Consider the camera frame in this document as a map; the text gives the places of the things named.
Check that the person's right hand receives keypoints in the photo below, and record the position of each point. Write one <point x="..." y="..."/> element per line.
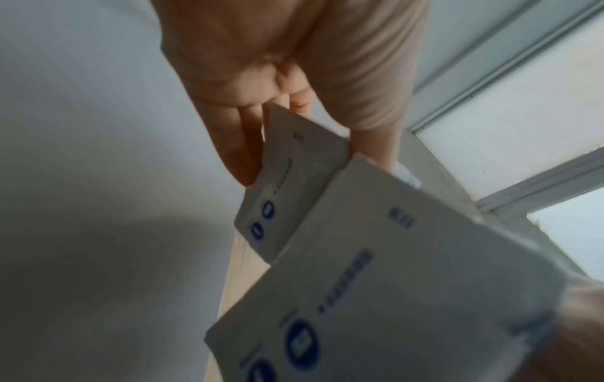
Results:
<point x="580" y="335"/>

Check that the person's left hand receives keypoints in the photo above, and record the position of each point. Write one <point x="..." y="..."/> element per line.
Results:
<point x="236" y="48"/>

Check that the frosted glass window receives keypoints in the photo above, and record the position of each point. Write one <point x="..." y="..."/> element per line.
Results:
<point x="519" y="112"/>

